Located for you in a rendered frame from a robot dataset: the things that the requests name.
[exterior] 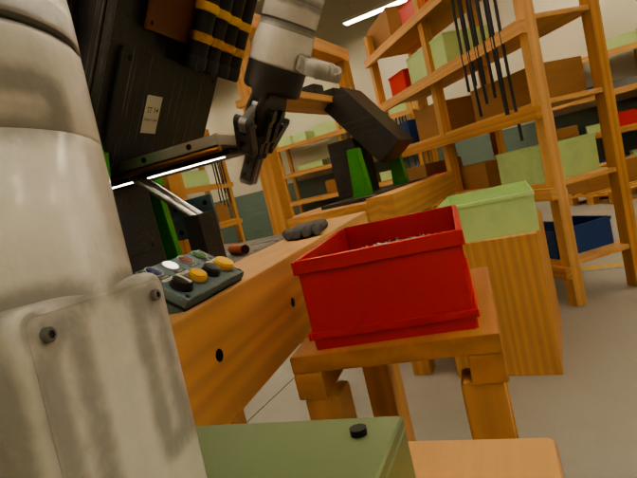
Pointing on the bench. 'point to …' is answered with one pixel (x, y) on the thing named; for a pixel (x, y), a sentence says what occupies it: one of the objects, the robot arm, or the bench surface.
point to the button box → (176, 302)
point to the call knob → (182, 282)
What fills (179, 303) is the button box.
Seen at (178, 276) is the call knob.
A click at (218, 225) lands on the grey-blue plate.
